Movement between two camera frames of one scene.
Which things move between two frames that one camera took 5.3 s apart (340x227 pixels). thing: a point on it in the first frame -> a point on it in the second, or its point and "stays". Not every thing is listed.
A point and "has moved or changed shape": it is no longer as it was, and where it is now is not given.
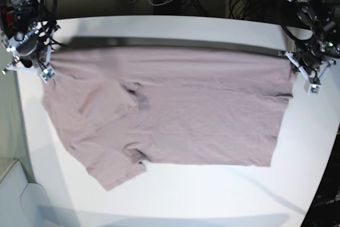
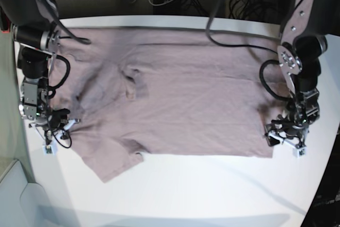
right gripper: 311,61 -> 288,129
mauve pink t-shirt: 117,109 has moved or changed shape
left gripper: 29,48 -> 53,123
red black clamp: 6,16 stays
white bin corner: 22,203 stays
